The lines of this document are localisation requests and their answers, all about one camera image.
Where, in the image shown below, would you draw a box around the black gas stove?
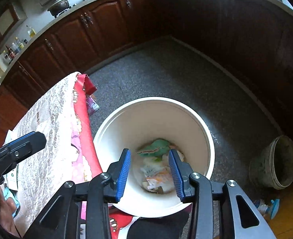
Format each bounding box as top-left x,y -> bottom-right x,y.
52,0 -> 109,18

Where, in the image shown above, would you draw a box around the white plastic bucket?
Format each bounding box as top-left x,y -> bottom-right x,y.
93,97 -> 215,217

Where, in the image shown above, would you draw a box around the dark cloth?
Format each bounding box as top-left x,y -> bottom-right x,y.
126,210 -> 190,239

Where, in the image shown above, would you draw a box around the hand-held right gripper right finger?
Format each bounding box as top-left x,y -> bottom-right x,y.
168,149 -> 277,239

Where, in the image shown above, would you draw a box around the blue spray bottle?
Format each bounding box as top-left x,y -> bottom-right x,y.
253,199 -> 281,220

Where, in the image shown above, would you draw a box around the brown wooden upper cabinets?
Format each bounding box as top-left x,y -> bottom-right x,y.
0,4 -> 20,55

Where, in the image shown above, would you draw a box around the person's left hand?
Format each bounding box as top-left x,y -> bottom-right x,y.
0,187 -> 18,234

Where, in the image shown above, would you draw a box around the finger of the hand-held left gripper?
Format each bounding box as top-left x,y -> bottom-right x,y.
3,132 -> 38,147
11,132 -> 47,165

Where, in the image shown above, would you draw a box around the brown wooden base cabinets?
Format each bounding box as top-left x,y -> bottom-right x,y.
0,0 -> 293,155

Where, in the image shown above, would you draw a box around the dark cooking pot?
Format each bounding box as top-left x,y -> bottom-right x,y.
47,0 -> 71,18

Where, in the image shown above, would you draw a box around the grey dirty basin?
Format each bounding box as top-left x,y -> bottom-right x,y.
248,135 -> 293,190

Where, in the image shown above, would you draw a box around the white orange wrapper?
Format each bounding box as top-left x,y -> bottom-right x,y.
139,154 -> 177,195

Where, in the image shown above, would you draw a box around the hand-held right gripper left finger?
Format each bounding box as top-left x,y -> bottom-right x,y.
24,148 -> 132,239

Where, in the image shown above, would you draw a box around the green snack wrapper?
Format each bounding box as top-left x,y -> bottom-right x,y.
136,139 -> 177,158

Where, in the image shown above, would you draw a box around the red printed cloth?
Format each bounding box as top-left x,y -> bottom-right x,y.
70,73 -> 134,239

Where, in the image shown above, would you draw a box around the cream lace tablecloth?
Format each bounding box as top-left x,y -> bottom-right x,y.
3,72 -> 92,237

